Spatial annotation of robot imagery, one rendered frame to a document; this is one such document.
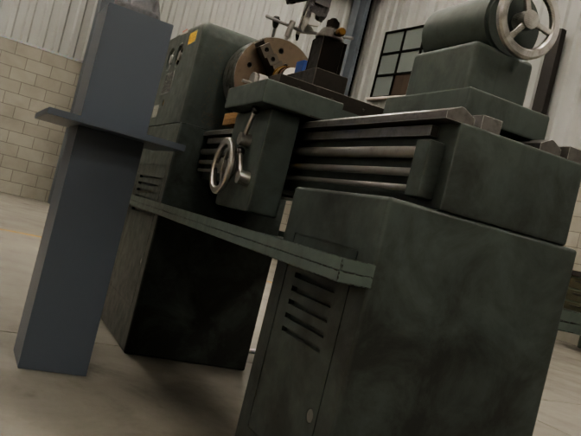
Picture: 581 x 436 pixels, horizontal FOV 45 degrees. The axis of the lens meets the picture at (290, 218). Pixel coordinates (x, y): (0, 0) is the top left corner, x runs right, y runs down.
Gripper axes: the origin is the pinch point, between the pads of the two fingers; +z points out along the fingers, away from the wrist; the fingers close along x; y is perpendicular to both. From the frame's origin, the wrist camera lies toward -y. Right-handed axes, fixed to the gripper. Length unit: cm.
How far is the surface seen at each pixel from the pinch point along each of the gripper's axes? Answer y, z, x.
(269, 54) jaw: -8.1, 13.1, -8.1
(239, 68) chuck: -16.3, 21.0, -5.9
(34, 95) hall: -273, -33, 951
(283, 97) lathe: -7, 41, -83
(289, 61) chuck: -0.1, 11.1, -2.1
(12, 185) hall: -257, 117, 955
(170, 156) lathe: -28, 57, 10
